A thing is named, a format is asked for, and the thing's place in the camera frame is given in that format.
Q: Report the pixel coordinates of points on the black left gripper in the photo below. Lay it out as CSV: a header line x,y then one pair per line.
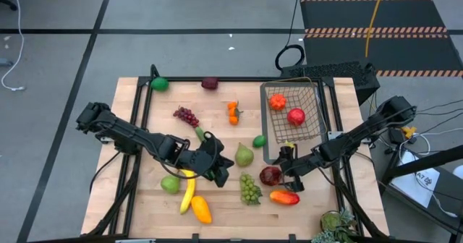
x,y
210,160

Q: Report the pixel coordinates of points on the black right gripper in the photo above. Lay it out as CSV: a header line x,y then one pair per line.
x,y
296,163

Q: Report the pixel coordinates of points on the dark red apple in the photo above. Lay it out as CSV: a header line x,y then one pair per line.
x,y
269,176

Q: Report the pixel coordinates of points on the red orange mango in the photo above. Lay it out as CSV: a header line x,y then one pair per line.
x,y
284,197

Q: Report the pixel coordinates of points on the brownish green pear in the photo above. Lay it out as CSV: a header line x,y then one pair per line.
x,y
244,157

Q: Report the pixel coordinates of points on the yellow banana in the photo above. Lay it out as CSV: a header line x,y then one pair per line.
x,y
188,196

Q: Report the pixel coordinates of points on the light green pear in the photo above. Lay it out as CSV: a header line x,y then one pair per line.
x,y
170,184

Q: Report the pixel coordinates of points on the orange yellow oblong fruit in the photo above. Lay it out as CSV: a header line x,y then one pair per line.
x,y
202,209

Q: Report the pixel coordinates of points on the red pomegranate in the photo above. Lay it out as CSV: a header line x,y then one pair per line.
x,y
296,117

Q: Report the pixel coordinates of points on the orange red pepper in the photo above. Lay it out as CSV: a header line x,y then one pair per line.
x,y
277,102

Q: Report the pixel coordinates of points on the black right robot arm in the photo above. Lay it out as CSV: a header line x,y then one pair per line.
x,y
361,134

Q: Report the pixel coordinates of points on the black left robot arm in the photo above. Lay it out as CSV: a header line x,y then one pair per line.
x,y
126,132

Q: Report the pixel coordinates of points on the green cucumber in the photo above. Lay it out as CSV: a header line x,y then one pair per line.
x,y
199,134

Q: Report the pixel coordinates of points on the green grape bunch with leaf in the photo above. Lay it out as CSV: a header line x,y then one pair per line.
x,y
249,190

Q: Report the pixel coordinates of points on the small green lime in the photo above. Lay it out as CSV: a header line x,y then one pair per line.
x,y
259,141

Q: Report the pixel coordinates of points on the orange tangerines with leaf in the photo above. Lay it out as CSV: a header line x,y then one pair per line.
x,y
233,120

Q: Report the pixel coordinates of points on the dark red grape bunch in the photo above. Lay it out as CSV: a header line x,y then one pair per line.
x,y
186,116

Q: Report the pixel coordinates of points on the green leafy vegetable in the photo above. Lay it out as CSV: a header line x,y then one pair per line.
x,y
334,225

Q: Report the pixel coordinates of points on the dark red plum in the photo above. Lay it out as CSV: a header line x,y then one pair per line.
x,y
210,83

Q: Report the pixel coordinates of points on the black computer tower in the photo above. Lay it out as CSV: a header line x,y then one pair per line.
x,y
343,76

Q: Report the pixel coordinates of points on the white paper sheet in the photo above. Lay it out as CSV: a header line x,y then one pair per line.
x,y
412,185

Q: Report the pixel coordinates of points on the yellow connector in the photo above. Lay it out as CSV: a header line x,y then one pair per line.
x,y
408,131

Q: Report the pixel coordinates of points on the black side cart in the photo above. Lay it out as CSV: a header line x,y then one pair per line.
x,y
427,160

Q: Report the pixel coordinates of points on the black hazard striped mat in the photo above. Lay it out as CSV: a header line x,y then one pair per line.
x,y
361,15

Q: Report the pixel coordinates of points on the black aluminium table frame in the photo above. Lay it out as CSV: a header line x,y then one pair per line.
x,y
181,79

